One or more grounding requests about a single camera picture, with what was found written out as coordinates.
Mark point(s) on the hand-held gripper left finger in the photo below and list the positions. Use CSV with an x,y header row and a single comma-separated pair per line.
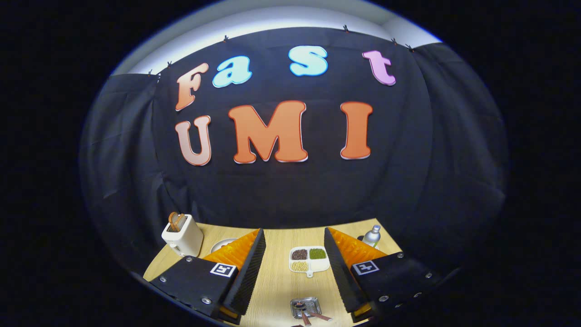
x,y
247,277

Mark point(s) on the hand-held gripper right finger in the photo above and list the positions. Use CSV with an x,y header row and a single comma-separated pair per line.
x,y
340,277

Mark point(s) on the white divided bean tray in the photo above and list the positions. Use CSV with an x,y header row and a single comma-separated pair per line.
x,y
308,274

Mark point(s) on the pile of green beans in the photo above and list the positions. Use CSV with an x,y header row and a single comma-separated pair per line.
x,y
317,253

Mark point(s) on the silver metal cutlery rack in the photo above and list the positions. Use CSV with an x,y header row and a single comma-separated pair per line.
x,y
313,302

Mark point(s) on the oval beige food plate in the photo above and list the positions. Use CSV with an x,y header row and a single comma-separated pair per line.
x,y
220,245

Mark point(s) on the pile of yellow beans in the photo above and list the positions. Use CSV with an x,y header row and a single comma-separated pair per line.
x,y
299,266

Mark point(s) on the pile of brown beans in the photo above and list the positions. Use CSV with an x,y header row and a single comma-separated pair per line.
x,y
299,254

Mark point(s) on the small green label bottle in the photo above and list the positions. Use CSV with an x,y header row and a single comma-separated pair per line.
x,y
372,236

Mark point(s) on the cream white toaster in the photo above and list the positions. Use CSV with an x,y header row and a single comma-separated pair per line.
x,y
186,240

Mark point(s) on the black backdrop cloth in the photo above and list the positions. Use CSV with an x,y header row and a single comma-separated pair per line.
x,y
295,190

